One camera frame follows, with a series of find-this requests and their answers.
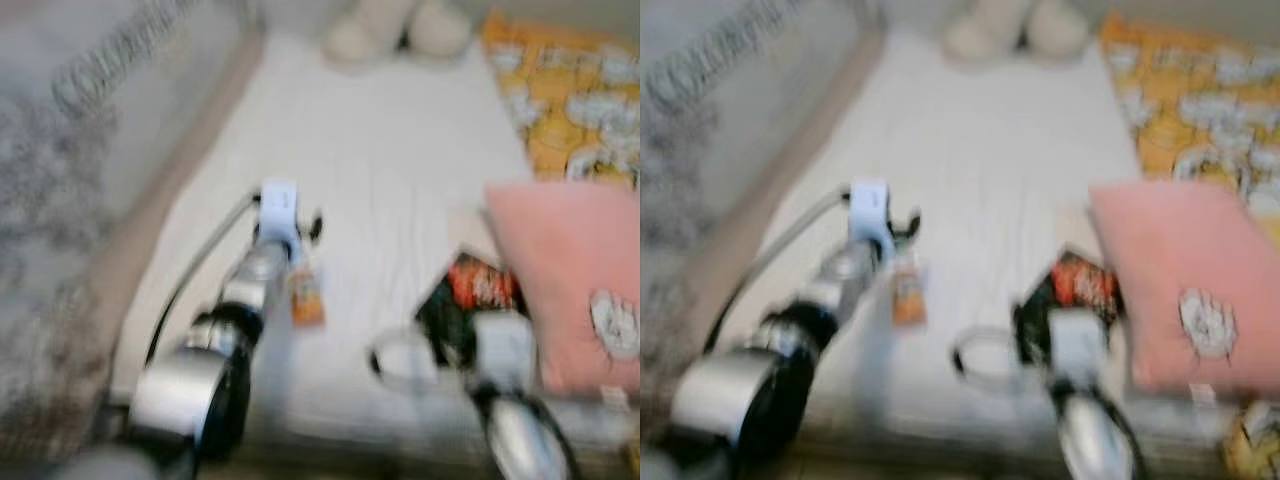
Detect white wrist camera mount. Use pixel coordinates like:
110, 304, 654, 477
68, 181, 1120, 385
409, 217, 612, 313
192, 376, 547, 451
1045, 308, 1110, 387
847, 180, 893, 243
257, 180, 302, 247
472, 312, 537, 396

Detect black and red book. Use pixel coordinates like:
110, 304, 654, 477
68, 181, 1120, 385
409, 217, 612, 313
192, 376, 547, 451
415, 250, 527, 367
1012, 248, 1122, 367

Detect beige plush toy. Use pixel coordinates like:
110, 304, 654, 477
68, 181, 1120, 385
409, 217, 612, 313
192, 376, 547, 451
322, 0, 474, 67
942, 0, 1092, 64

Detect yellow patterned cloth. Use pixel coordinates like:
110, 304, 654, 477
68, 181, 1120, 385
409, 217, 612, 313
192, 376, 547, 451
1224, 400, 1280, 480

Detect white mattress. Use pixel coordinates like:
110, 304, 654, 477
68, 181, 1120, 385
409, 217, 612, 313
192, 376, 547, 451
715, 30, 1280, 473
108, 30, 641, 473

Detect pink pillow with cartoon print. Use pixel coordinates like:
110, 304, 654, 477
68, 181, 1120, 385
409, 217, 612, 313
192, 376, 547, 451
483, 180, 641, 397
1088, 180, 1280, 397

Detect orange cartoon print blanket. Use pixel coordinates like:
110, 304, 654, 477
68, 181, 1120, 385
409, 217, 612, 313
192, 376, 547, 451
480, 10, 641, 191
1100, 12, 1280, 251

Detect grey patterned duvet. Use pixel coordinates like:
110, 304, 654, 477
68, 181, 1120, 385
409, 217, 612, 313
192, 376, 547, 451
0, 0, 263, 463
640, 0, 887, 443

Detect small orange packet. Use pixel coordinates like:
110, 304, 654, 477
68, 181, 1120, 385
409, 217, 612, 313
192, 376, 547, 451
891, 255, 929, 327
289, 264, 327, 328

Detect black looped gripper cable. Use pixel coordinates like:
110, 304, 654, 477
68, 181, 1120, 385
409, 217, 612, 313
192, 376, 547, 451
950, 326, 1023, 391
369, 328, 443, 393

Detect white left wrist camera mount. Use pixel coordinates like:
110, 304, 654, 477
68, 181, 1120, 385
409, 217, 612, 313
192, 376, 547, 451
847, 180, 893, 243
257, 180, 302, 247

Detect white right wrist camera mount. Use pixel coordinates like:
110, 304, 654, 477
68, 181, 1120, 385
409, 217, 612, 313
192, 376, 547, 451
1045, 308, 1110, 387
472, 312, 537, 396

